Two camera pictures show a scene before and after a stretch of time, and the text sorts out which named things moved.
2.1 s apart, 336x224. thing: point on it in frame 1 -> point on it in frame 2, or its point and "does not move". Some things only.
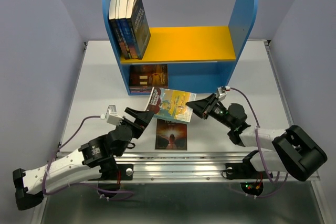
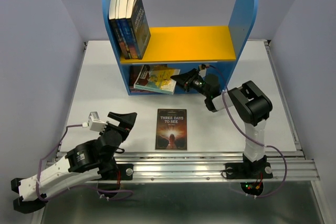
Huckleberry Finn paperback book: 171,104 -> 157,78
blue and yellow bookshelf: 205,58 does not move
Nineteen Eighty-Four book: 143,31 does not move
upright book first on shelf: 113,13 does not move
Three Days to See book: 170,135 does not move
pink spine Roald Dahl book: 140,90 does not move
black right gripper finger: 202,107 -> 185,78
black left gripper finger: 142,118 -> 126,120
